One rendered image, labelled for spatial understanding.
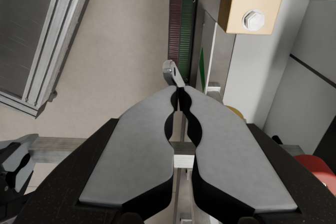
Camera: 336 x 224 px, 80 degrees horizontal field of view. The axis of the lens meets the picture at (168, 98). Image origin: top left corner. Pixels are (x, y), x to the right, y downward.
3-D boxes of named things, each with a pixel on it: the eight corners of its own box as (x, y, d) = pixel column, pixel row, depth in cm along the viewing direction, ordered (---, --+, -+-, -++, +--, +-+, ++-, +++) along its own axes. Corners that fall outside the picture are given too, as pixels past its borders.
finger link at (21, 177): (11, 134, 36) (-34, 179, 28) (44, 135, 36) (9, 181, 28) (17, 147, 37) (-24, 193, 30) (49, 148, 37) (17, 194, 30)
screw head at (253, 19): (239, 30, 21) (243, 32, 20) (244, 8, 20) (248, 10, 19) (259, 30, 21) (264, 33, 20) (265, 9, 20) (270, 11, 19)
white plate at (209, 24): (189, 126, 49) (193, 159, 40) (203, 10, 35) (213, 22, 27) (192, 126, 49) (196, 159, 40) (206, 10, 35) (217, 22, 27)
